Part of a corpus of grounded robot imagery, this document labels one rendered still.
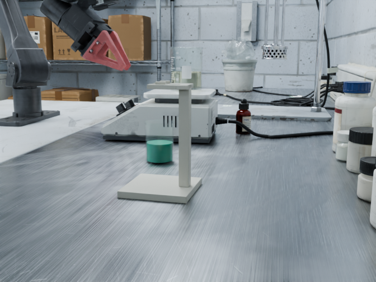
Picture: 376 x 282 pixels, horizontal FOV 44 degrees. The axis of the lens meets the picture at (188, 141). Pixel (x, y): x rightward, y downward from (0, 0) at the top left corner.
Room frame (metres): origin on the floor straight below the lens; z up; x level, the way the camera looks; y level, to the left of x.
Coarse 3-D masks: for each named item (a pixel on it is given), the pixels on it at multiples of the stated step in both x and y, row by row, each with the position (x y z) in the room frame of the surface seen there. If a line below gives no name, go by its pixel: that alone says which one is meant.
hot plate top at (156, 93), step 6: (156, 90) 0.89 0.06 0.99; (162, 90) 0.89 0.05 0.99; (168, 90) 0.89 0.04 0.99; (204, 90) 0.90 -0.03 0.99; (210, 90) 0.90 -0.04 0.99; (144, 96) 0.83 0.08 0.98; (150, 96) 0.83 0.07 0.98; (156, 96) 0.82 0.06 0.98; (162, 96) 0.82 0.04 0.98; (168, 96) 0.82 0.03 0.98; (174, 96) 0.82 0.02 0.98; (192, 96) 0.81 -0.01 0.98; (198, 96) 0.81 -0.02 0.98; (204, 96) 0.81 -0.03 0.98; (210, 96) 0.82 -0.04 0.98
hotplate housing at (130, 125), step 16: (128, 112) 0.83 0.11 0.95; (144, 112) 0.82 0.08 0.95; (160, 112) 0.82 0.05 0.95; (176, 112) 0.81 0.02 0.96; (192, 112) 0.81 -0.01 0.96; (208, 112) 0.81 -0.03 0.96; (112, 128) 0.83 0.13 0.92; (128, 128) 0.83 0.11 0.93; (144, 128) 0.82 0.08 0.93; (176, 128) 0.81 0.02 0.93; (192, 128) 0.81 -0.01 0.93; (208, 128) 0.81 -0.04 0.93
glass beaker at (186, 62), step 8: (176, 48) 0.87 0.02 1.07; (184, 48) 0.86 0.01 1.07; (192, 48) 0.86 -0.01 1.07; (200, 48) 0.88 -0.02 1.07; (176, 56) 0.87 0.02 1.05; (184, 56) 0.86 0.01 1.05; (192, 56) 0.87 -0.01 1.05; (200, 56) 0.88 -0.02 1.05; (176, 64) 0.87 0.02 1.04; (184, 64) 0.86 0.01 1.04; (192, 64) 0.87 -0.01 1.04; (200, 64) 0.88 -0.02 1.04; (176, 72) 0.87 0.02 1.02; (184, 72) 0.86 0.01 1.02; (192, 72) 0.87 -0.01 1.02; (200, 72) 0.88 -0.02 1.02; (176, 80) 0.87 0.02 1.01; (184, 80) 0.86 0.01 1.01; (192, 80) 0.87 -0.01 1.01; (200, 80) 0.88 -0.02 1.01; (192, 88) 0.87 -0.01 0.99; (200, 88) 0.88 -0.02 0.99
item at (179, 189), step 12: (156, 84) 0.52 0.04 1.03; (168, 84) 0.52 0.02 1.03; (180, 84) 0.52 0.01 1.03; (192, 84) 0.54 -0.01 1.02; (180, 96) 0.52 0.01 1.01; (180, 108) 0.52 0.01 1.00; (180, 120) 0.52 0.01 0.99; (180, 132) 0.52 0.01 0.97; (180, 144) 0.52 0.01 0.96; (180, 156) 0.52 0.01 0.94; (180, 168) 0.52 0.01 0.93; (132, 180) 0.55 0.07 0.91; (144, 180) 0.55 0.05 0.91; (156, 180) 0.55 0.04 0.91; (168, 180) 0.55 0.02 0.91; (180, 180) 0.52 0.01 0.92; (192, 180) 0.55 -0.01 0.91; (120, 192) 0.50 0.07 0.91; (132, 192) 0.50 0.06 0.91; (144, 192) 0.50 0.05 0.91; (156, 192) 0.50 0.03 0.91; (168, 192) 0.50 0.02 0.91; (180, 192) 0.50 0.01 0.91; (192, 192) 0.51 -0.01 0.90
